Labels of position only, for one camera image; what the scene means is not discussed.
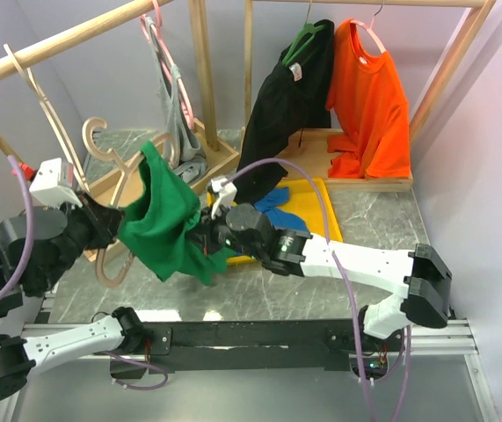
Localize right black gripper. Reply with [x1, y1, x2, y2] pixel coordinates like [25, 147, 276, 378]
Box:
[186, 200, 264, 259]

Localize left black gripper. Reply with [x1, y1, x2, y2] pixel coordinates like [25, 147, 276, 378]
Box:
[39, 186, 127, 289]

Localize green tank top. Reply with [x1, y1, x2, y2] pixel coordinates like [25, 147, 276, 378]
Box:
[118, 142, 232, 286]

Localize wooden hanger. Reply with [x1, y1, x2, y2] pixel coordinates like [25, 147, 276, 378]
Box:
[81, 116, 181, 289]
[4, 44, 89, 192]

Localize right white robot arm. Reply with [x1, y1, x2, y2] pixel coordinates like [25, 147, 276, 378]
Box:
[187, 204, 452, 350]

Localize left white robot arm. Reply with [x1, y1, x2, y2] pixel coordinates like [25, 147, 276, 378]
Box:
[0, 193, 145, 401]

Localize grey tank top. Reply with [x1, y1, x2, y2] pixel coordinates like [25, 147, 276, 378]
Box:
[142, 15, 210, 186]

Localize pink hanger left rack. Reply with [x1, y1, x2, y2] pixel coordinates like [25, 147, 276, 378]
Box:
[139, 0, 195, 130]

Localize pink hanger rack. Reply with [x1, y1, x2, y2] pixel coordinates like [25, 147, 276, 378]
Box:
[351, 0, 387, 54]
[139, 0, 195, 130]

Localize green hanger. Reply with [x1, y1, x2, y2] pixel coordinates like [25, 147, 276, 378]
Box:
[281, 1, 326, 67]

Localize pink hanger right rack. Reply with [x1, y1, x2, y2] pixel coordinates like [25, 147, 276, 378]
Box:
[351, 0, 387, 54]

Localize blue garment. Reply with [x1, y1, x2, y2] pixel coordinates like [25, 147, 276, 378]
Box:
[252, 186, 310, 232]

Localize yellow plastic tray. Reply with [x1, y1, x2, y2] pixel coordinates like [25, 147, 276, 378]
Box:
[208, 178, 343, 275]

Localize right wooden clothes rack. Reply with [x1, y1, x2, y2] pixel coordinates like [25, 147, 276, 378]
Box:
[244, 0, 496, 192]

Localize wooden clothes rack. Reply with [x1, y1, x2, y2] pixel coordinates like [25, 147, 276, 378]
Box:
[244, 0, 496, 192]
[0, 0, 240, 265]

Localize black t-shirt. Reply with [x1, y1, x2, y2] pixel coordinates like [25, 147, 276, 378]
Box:
[231, 18, 336, 206]

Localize left wooden clothes rack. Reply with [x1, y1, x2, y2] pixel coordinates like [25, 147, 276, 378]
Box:
[0, 0, 240, 265]

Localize orange t-shirt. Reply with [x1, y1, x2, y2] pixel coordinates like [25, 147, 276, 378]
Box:
[325, 19, 411, 179]

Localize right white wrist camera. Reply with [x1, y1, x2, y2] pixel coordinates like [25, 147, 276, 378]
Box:
[208, 176, 237, 220]

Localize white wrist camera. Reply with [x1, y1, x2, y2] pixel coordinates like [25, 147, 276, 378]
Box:
[18, 158, 82, 208]
[208, 176, 237, 220]

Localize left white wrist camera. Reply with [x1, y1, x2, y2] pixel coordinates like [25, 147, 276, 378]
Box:
[18, 158, 82, 208]

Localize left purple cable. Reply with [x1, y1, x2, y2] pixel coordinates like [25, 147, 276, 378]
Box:
[0, 154, 171, 392]

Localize purple cable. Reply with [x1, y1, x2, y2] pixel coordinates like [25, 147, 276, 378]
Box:
[222, 158, 412, 422]
[0, 154, 171, 392]

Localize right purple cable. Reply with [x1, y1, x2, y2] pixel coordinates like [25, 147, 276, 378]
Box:
[222, 158, 412, 422]

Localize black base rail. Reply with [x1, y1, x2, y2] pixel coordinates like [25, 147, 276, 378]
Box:
[91, 316, 414, 380]

